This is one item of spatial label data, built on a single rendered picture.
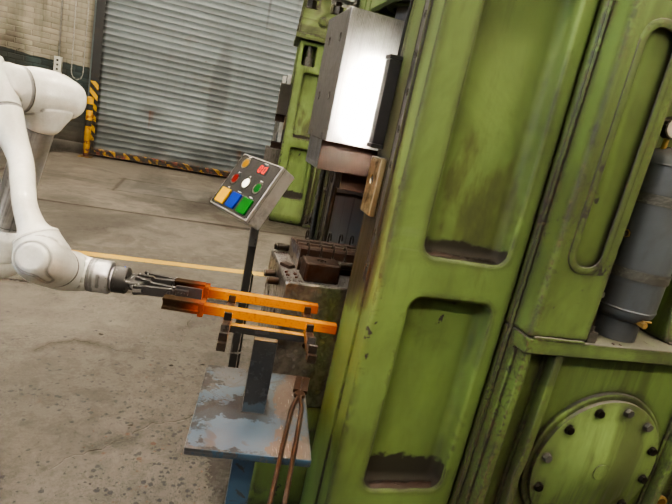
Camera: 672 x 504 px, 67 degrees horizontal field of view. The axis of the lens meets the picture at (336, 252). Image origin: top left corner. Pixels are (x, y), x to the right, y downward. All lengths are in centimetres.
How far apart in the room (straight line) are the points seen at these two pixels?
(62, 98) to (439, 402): 149
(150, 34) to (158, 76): 67
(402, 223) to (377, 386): 49
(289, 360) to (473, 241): 71
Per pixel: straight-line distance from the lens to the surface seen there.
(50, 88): 175
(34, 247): 130
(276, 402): 149
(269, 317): 132
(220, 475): 225
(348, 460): 168
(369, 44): 168
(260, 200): 216
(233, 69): 973
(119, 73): 983
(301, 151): 674
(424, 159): 137
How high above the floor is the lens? 143
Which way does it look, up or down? 14 degrees down
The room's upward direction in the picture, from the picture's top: 12 degrees clockwise
